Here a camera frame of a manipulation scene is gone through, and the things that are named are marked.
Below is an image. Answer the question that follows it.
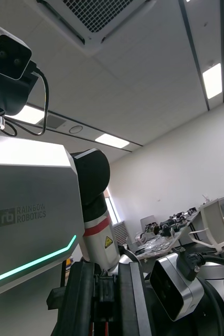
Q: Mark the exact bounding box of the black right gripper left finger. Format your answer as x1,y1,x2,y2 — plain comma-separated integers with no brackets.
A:
54,261,95,336

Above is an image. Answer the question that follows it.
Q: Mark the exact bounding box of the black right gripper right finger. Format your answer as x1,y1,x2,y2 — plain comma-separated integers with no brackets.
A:
118,261,154,336

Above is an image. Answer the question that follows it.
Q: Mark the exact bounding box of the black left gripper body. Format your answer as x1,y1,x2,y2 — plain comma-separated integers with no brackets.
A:
144,274,188,336

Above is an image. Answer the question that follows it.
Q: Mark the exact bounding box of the desk with robot parts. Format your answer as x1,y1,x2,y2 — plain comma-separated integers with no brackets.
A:
127,207,206,260

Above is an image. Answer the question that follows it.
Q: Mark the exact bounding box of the white radiator grille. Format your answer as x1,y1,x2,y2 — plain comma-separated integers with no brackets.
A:
112,219,130,245

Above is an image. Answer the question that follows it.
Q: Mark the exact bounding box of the window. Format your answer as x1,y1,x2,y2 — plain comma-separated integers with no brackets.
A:
104,187,122,225

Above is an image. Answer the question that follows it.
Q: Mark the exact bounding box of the pale grey robot torso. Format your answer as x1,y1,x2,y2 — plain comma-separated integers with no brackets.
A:
0,133,86,301

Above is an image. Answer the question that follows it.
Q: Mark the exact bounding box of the white chair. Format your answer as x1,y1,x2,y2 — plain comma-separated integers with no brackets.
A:
189,198,224,256

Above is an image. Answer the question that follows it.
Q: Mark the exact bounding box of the ceiling light panel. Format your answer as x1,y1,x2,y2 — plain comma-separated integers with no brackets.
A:
94,133,131,149
5,104,45,125
202,62,223,100

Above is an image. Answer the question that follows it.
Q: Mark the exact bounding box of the white ceiling air conditioner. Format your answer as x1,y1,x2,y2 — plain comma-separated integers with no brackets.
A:
37,0,154,56

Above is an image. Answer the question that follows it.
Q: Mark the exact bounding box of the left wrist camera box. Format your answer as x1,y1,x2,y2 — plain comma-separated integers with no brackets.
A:
150,253,205,322

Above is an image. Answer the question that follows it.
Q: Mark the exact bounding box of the black left wrist camera cable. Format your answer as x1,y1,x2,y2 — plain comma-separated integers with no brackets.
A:
176,248,224,274

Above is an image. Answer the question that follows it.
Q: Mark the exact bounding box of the black head camera cable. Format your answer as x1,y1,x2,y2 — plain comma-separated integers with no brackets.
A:
4,60,50,138

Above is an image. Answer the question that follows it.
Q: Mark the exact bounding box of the black robot head mount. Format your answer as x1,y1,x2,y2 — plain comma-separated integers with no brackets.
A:
0,65,39,135

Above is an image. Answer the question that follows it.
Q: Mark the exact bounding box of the robot head camera box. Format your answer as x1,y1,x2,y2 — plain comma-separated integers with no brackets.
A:
0,25,33,81

